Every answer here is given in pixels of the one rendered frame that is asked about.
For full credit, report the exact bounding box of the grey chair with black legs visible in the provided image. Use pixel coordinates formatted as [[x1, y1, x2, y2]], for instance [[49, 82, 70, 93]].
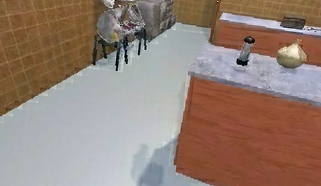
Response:
[[89, 0, 153, 75]]

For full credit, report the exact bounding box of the black capped pepper shaker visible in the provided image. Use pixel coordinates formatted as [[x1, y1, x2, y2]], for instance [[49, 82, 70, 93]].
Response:
[[235, 35, 256, 68]]

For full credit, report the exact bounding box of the wooden counter with marble top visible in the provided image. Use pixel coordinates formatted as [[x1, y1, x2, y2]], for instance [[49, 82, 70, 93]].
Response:
[[171, 41, 321, 186]]

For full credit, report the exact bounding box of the beige onion shaped vase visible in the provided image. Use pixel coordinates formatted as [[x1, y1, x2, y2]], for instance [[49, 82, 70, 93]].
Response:
[[274, 37, 309, 71]]

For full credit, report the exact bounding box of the dark grey toaster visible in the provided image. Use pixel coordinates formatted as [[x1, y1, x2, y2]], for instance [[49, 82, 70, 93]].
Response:
[[280, 13, 307, 31]]

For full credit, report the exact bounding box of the wooden wall counter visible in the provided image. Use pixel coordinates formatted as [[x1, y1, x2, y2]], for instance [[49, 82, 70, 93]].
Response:
[[208, 11, 321, 68]]

